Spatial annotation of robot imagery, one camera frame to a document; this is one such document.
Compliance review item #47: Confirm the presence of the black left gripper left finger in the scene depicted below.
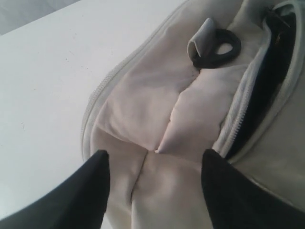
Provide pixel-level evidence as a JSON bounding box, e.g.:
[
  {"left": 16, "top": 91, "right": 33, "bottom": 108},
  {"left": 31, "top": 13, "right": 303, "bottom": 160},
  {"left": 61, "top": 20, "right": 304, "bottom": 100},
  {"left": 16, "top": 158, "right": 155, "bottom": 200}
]
[{"left": 0, "top": 150, "right": 110, "bottom": 229}]

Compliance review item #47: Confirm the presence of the beige fabric duffel bag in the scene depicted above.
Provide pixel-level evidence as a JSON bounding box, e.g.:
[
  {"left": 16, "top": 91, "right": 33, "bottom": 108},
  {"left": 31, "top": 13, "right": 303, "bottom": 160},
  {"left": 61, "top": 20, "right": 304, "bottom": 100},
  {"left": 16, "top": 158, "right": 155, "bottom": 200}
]
[{"left": 81, "top": 0, "right": 305, "bottom": 229}]

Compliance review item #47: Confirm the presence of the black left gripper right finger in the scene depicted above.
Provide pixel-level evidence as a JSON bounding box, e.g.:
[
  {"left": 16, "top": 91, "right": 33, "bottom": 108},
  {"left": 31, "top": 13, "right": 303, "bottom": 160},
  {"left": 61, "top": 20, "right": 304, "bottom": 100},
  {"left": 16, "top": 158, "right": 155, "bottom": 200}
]
[{"left": 201, "top": 149, "right": 305, "bottom": 229}]

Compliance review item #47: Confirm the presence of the black left strap D-ring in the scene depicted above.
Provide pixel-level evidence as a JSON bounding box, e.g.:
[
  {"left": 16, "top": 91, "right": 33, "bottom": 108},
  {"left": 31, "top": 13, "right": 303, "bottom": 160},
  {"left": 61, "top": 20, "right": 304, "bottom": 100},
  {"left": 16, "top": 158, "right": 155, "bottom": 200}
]
[{"left": 192, "top": 28, "right": 242, "bottom": 69}]

